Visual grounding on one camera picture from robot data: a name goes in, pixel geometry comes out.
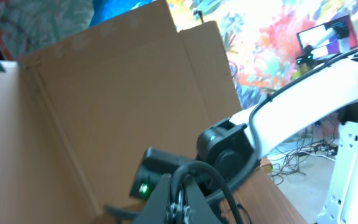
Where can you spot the computer monitor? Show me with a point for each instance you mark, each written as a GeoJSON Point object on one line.
{"type": "Point", "coordinates": [326, 40]}

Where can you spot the brown cardboard wall panel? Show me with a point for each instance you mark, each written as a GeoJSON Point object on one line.
{"type": "Point", "coordinates": [77, 116]}

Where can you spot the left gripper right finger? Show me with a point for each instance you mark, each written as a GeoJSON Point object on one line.
{"type": "Point", "coordinates": [197, 210]}

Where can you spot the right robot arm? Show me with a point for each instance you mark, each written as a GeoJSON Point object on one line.
{"type": "Point", "coordinates": [318, 93]}

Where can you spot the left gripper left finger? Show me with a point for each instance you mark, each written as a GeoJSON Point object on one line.
{"type": "Point", "coordinates": [156, 210]}

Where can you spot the floor cable clutter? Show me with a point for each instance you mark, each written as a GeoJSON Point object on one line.
{"type": "Point", "coordinates": [316, 140]}

